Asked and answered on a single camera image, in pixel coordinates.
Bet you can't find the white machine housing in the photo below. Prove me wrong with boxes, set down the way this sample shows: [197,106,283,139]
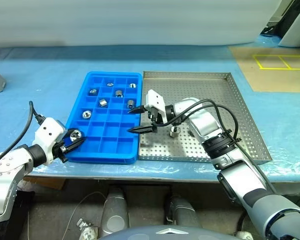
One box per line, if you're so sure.
[277,0,300,48]

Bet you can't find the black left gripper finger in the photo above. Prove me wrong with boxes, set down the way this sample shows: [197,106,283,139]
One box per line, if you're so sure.
[60,127,76,144]
[61,137,87,154]

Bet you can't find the grey robot leg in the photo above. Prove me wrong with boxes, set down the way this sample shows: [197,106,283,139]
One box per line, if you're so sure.
[99,186,130,238]

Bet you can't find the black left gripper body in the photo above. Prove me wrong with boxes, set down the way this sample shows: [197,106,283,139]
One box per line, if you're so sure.
[52,140,68,164]

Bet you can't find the grey robot torso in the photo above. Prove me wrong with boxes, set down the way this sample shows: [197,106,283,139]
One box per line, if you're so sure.
[97,224,239,240]

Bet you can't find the dark machine base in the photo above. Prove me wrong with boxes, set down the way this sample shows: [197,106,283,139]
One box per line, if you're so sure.
[259,0,292,38]

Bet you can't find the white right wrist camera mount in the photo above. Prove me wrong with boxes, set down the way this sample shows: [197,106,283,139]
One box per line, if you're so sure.
[143,89,171,125]

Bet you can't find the white connector plug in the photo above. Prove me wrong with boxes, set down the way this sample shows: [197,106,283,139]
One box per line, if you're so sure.
[75,218,99,240]

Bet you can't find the brown cardboard piece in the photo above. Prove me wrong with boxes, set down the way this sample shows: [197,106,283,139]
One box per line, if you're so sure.
[23,176,66,191]

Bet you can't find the brown mat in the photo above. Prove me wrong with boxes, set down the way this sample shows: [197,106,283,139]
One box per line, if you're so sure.
[227,45,300,94]

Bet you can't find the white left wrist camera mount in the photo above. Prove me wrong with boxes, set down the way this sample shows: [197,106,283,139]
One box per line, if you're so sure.
[34,117,67,166]

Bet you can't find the thin white wire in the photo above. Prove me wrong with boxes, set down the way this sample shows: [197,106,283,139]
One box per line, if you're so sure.
[64,191,108,240]

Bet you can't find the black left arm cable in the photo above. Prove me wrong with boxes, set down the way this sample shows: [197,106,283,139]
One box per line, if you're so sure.
[0,100,46,171]

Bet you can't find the yellow tape rectangle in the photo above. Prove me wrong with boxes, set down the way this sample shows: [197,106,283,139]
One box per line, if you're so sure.
[252,54,300,71]

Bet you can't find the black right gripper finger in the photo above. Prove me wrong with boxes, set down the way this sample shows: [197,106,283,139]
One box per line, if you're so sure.
[127,124,158,134]
[127,104,149,115]

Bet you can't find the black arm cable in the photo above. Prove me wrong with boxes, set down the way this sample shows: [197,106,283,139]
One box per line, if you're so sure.
[173,99,277,195]
[0,100,46,171]

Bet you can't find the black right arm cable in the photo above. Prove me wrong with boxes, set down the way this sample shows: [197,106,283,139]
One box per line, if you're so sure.
[173,99,277,195]

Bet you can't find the dark robot leg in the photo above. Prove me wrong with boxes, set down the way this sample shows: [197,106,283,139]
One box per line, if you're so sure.
[164,195,203,229]

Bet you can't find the perforated steel tray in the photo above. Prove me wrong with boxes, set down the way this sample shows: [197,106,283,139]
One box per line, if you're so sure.
[138,70,274,165]

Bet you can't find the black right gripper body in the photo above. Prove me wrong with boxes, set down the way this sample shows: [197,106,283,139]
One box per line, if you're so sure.
[147,105,166,126]

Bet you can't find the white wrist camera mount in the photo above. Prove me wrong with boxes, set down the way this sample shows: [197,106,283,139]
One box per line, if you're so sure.
[34,117,67,166]
[143,89,171,125]

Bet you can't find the blue compartment plastic tray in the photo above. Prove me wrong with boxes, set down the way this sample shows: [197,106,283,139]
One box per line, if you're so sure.
[64,71,143,165]

